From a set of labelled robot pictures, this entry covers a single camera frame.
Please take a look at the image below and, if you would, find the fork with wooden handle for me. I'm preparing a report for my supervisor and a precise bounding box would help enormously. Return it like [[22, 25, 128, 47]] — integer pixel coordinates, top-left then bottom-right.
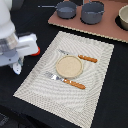
[[44, 72, 86, 89]]

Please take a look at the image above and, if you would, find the brown stove board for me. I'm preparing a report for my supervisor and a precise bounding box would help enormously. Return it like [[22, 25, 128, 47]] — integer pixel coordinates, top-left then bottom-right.
[[48, 0, 128, 43]]

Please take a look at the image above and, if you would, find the woven beige placemat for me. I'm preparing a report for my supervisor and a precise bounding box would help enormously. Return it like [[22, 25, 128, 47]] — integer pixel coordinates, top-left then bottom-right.
[[13, 30, 115, 128]]

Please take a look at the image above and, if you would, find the beige bowl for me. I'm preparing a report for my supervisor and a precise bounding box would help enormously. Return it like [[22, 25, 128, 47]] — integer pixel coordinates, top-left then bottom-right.
[[119, 5, 128, 30]]

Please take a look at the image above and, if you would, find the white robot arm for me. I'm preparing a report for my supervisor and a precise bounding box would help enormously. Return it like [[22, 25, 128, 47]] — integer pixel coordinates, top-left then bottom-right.
[[0, 0, 39, 74]]

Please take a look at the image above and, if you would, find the grey frying pan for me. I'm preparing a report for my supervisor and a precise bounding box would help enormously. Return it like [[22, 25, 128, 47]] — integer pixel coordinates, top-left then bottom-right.
[[37, 0, 78, 20]]

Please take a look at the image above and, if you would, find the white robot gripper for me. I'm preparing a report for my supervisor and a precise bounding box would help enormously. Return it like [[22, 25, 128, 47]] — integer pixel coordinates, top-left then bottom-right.
[[0, 34, 38, 75]]

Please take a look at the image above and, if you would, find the grey pot with handles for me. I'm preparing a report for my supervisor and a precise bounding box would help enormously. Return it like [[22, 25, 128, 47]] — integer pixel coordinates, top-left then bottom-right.
[[81, 1, 104, 24]]

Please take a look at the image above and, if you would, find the round beige plate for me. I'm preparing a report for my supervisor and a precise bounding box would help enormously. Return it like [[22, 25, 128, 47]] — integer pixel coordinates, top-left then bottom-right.
[[56, 55, 83, 78]]

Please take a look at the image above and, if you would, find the red sausage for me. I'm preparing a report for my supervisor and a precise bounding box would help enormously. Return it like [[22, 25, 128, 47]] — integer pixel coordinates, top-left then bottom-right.
[[31, 47, 40, 56]]

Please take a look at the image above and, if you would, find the knife with wooden handle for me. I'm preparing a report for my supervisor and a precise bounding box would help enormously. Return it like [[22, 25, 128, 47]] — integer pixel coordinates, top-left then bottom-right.
[[58, 49, 98, 63]]

